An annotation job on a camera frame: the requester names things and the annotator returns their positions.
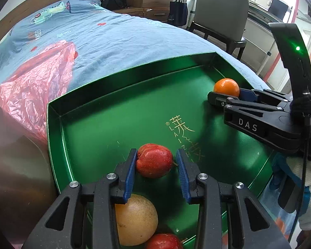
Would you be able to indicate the orange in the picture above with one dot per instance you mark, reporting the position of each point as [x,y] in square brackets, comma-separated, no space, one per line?
[227,86]

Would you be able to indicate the pink plastic sheet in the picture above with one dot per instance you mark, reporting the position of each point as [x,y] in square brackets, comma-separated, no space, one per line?
[39,80]

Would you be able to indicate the red apple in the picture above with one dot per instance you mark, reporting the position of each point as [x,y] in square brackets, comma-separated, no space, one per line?
[154,161]
[164,241]

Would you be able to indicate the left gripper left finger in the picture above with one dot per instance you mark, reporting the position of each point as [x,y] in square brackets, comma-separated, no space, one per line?
[83,215]

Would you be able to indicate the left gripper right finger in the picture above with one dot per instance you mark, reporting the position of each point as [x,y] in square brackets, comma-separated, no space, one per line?
[248,223]

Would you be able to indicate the black steel electric kettle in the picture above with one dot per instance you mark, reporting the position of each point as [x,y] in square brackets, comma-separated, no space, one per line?
[27,187]

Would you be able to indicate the grey office chair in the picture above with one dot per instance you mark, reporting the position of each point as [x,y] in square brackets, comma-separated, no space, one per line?
[223,20]

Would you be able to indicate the right gloved hand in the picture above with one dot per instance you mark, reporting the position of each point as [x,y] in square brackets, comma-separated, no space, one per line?
[287,180]

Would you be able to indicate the green metal tray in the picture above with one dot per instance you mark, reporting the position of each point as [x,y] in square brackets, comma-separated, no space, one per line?
[93,128]

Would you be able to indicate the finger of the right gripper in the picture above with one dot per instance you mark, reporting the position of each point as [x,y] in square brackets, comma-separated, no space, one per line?
[237,111]
[265,96]

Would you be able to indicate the dark tote bag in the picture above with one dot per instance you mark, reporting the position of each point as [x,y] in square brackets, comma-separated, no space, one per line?
[178,13]

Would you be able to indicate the yellow grapefruit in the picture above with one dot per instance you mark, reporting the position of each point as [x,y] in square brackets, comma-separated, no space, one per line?
[137,220]

